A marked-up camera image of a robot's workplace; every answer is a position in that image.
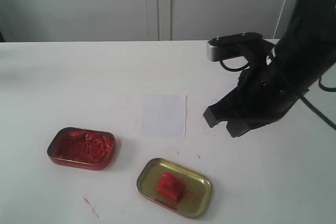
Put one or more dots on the white cabinet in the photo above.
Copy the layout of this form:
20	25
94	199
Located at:
131	20

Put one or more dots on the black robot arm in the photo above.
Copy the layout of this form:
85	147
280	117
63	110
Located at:
311	30

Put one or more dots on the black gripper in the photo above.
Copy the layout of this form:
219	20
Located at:
267	88

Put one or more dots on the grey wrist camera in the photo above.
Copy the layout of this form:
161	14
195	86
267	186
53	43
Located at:
226	47

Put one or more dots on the red ink tin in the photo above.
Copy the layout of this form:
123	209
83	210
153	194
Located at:
82	148

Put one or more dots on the red stamp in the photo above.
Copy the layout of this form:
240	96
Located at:
171	187

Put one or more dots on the white paper sheet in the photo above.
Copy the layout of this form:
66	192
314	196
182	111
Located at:
164	116

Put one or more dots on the gold tin lid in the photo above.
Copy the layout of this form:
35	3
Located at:
198	188

